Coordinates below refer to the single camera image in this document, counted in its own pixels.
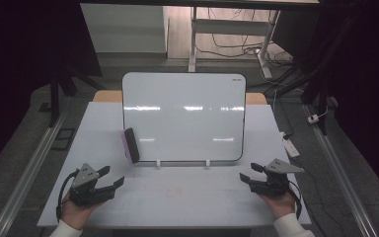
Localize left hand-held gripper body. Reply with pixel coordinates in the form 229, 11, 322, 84
68, 163, 116, 207

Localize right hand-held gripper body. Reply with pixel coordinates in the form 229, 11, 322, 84
249, 158, 306, 198

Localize purple eraser with black felt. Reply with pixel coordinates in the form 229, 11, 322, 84
120, 126, 141, 165

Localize person's right hand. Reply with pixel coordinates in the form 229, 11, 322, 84
257, 189, 298, 220

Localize person's left hand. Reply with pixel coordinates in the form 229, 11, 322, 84
60, 192, 104, 230

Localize white power strip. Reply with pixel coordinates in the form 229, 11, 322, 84
281, 131, 301, 159

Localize wooden board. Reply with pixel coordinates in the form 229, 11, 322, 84
92, 90, 268, 106

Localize white whiteboard with black rim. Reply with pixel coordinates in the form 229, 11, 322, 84
120, 71, 248, 163

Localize black metal stand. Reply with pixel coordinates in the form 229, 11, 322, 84
265, 13, 359, 136
38, 48, 107, 128

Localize white cabinet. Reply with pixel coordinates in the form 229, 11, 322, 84
80, 3, 170, 54

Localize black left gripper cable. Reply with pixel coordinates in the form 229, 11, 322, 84
55, 169, 81, 222

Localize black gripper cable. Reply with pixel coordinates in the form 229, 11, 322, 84
287, 180, 304, 220
55, 169, 81, 222

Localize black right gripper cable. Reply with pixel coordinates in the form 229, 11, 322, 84
287, 180, 304, 220

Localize aluminium rail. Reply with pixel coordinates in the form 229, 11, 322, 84
0, 111, 67, 237
303, 104, 379, 237

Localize black floor cables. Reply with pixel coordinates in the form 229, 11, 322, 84
195, 7, 307, 97

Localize white metal desk frame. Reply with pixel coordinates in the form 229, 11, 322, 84
188, 5, 281, 79

